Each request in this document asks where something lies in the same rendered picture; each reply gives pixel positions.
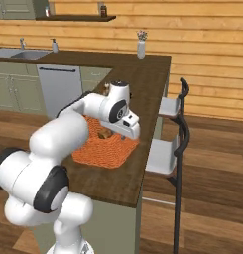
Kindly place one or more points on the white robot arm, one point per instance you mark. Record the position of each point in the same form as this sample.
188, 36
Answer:
57, 139

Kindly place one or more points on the green lower cupboards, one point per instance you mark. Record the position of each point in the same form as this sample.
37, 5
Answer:
14, 86

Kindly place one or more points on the brown bread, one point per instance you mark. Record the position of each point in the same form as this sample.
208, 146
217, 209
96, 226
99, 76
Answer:
105, 134

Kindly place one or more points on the white soap dispenser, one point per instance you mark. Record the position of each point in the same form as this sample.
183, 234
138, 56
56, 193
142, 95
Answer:
55, 46

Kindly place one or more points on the white vase with flowers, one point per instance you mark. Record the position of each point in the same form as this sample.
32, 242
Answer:
141, 49

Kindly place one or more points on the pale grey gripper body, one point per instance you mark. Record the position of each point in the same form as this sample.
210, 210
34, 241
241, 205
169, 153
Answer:
129, 131

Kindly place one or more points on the small pale bottle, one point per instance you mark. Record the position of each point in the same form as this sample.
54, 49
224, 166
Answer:
47, 12

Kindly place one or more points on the small brown and white shaker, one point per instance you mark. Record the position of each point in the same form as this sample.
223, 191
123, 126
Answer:
106, 87

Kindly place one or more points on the silver tap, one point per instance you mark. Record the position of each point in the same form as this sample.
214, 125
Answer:
23, 43

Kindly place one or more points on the orange woven basket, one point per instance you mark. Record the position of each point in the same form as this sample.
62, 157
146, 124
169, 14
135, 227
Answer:
103, 152

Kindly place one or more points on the dark wooden wall shelf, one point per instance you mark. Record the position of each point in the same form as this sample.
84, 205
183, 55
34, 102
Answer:
76, 18

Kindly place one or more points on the white bar stool black frame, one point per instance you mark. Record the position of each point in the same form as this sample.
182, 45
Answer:
169, 106
162, 155

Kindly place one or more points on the green cupboards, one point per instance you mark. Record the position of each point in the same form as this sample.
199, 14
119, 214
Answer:
14, 86
14, 8

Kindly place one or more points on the green upper cupboards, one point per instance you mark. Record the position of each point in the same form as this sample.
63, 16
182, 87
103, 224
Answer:
14, 8

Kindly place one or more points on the dark brown jar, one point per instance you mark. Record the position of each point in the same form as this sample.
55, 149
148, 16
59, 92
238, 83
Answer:
103, 11

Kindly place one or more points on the green counter island base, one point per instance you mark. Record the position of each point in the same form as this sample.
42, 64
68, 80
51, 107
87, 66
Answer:
116, 228

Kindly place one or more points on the silver dishwasher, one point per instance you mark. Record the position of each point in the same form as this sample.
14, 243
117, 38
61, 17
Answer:
58, 89

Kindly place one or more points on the grey sink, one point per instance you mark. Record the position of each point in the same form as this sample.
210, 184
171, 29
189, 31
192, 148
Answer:
20, 54

